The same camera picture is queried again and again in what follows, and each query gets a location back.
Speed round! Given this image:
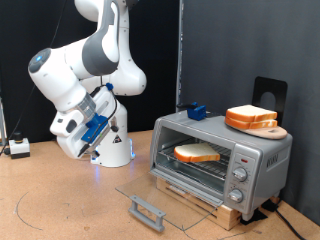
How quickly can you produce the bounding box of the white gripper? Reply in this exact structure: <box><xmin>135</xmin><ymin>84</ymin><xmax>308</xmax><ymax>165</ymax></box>
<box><xmin>49</xmin><ymin>88</ymin><xmax>120</xmax><ymax>160</ymax></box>

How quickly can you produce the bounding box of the glass oven door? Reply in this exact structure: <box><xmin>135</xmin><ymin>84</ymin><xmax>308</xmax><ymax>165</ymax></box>
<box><xmin>114</xmin><ymin>167</ymin><xmax>225</xmax><ymax>233</ymax></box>

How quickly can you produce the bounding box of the white bread slice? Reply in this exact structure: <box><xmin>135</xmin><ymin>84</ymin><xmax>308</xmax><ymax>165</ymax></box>
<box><xmin>173</xmin><ymin>142</ymin><xmax>221</xmax><ymax>164</ymax></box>
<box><xmin>225</xmin><ymin>104</ymin><xmax>278</xmax><ymax>123</ymax></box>
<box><xmin>224</xmin><ymin>116</ymin><xmax>279</xmax><ymax>130</ymax></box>

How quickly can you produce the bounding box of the blue spatula grip block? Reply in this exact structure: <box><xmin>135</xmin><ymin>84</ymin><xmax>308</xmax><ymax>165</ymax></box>
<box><xmin>186</xmin><ymin>101</ymin><xmax>207</xmax><ymax>121</ymax></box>

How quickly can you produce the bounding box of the silver oven knob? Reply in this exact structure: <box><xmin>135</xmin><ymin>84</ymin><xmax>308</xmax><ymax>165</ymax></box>
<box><xmin>227</xmin><ymin>188</ymin><xmax>245</xmax><ymax>204</ymax></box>
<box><xmin>232</xmin><ymin>167</ymin><xmax>249</xmax><ymax>183</ymax></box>

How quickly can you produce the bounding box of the silver toaster oven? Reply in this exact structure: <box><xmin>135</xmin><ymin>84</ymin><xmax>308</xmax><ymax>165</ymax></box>
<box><xmin>148</xmin><ymin>109</ymin><xmax>294</xmax><ymax>223</ymax></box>

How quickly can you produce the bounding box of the emergency stop button box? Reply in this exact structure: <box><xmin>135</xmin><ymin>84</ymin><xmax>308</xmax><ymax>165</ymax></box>
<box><xmin>8</xmin><ymin>131</ymin><xmax>31</xmax><ymax>160</ymax></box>

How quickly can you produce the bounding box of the vertical aluminium pole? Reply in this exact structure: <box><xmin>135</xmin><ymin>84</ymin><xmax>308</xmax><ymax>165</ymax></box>
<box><xmin>175</xmin><ymin>0</ymin><xmax>185</xmax><ymax>105</ymax></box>

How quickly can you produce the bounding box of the wooden slatted crate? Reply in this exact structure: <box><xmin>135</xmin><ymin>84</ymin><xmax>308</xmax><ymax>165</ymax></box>
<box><xmin>155</xmin><ymin>176</ymin><xmax>243</xmax><ymax>232</ymax></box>

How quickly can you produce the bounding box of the round wooden cutting board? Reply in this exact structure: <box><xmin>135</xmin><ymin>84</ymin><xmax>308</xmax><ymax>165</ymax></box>
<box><xmin>238</xmin><ymin>125</ymin><xmax>288</xmax><ymax>140</ymax></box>

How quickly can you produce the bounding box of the black foam pad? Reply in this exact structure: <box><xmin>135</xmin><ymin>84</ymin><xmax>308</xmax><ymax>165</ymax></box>
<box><xmin>240</xmin><ymin>209</ymin><xmax>269</xmax><ymax>226</ymax></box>

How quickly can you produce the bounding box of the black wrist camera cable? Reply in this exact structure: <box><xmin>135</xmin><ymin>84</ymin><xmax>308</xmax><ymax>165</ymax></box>
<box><xmin>77</xmin><ymin>74</ymin><xmax>119</xmax><ymax>158</ymax></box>

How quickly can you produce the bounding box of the long black hanging cable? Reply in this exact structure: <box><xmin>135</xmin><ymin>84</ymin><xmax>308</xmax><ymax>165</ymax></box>
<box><xmin>0</xmin><ymin>0</ymin><xmax>69</xmax><ymax>157</ymax></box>

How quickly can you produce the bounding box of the wire oven rack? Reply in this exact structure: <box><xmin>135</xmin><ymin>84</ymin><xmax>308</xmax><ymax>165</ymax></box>
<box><xmin>158</xmin><ymin>137</ymin><xmax>233</xmax><ymax>181</ymax></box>

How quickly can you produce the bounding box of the black oven power cable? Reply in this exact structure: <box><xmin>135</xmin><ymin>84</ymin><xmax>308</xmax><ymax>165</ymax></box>
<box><xmin>274</xmin><ymin>208</ymin><xmax>306</xmax><ymax>240</ymax></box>

